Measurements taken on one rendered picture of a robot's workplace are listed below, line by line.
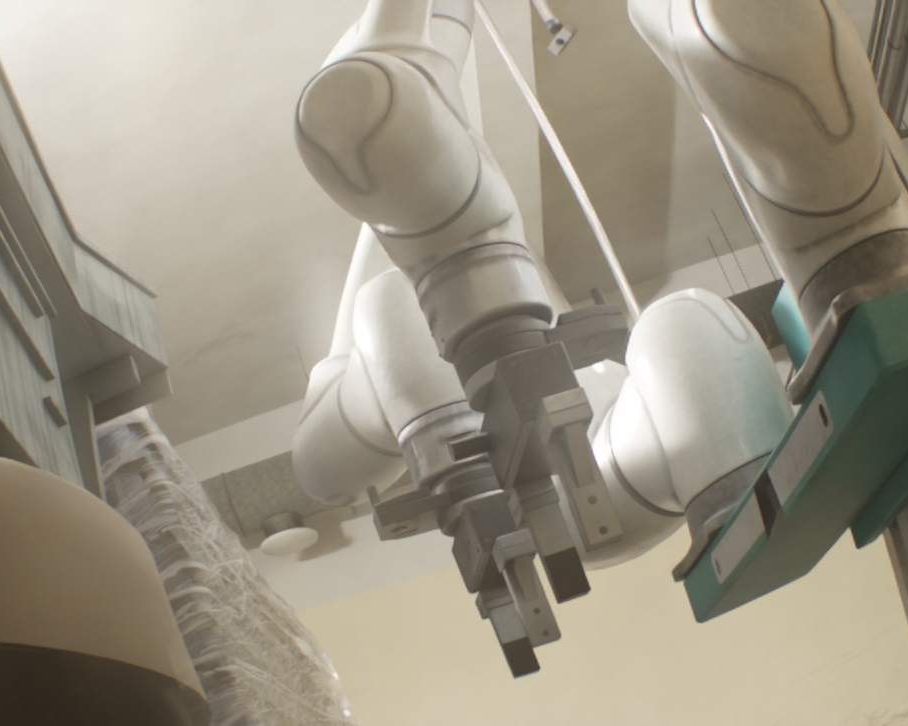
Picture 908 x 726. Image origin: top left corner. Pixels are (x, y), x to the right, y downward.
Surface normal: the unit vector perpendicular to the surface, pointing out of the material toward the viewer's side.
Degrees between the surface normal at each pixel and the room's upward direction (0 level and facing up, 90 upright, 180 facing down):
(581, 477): 120
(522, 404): 90
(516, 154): 180
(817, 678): 90
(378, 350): 89
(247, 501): 112
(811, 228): 147
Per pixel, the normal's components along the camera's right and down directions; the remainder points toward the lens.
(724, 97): -0.64, 0.69
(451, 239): 0.30, 0.79
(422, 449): -0.64, -0.08
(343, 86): -0.30, -0.11
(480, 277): -0.11, -0.35
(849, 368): -0.94, 0.27
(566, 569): 0.09, -0.41
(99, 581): 0.88, -0.42
